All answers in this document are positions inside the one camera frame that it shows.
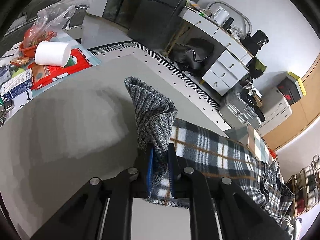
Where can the dark grey refrigerator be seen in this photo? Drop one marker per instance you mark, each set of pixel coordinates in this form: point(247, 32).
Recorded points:
point(155, 23)

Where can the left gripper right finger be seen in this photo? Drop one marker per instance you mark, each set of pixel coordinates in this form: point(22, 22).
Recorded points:
point(181, 185)

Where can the white tall cabinet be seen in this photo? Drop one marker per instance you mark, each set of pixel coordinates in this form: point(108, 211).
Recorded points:
point(276, 110)

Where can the black bag under desk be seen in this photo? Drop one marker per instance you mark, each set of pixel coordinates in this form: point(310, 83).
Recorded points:
point(191, 57)

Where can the oval mirror on desk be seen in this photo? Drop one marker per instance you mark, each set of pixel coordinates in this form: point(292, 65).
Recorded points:
point(239, 18)

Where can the checked bed sheet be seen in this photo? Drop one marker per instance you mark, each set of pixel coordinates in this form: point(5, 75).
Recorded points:
point(249, 137)

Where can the red plastic bowl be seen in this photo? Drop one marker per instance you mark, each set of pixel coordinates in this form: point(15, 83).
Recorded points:
point(31, 50)

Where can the silver aluminium suitcase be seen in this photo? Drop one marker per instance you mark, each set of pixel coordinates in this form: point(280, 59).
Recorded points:
point(236, 112)

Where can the black shoe box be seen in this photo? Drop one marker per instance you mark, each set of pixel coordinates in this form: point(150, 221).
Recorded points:
point(289, 91)

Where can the yellow shoe box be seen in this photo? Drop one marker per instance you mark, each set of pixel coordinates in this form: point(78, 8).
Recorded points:
point(298, 83)

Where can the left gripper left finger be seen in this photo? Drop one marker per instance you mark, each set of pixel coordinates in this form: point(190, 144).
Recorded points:
point(144, 165)

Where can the red printed package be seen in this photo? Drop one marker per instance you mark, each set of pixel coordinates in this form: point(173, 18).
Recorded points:
point(43, 75)

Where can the white electric kettle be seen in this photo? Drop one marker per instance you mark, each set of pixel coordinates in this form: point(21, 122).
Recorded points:
point(219, 15)

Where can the clear plastic bag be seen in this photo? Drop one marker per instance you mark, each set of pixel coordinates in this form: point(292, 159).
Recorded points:
point(51, 18)

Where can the plaid fleece knit cardigan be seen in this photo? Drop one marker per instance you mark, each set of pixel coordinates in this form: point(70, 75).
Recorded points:
point(204, 150)

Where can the white toilet paper roll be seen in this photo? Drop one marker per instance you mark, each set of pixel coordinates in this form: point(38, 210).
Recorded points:
point(52, 53)

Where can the white drawer desk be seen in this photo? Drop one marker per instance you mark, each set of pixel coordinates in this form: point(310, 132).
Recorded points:
point(230, 58)

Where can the black bucket hat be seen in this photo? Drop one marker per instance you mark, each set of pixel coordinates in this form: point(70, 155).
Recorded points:
point(255, 42)

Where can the shoe rack with shoes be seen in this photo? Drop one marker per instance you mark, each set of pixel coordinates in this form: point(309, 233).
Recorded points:
point(305, 187)

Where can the wooden door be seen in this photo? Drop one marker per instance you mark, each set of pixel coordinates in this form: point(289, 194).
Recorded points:
point(304, 112)

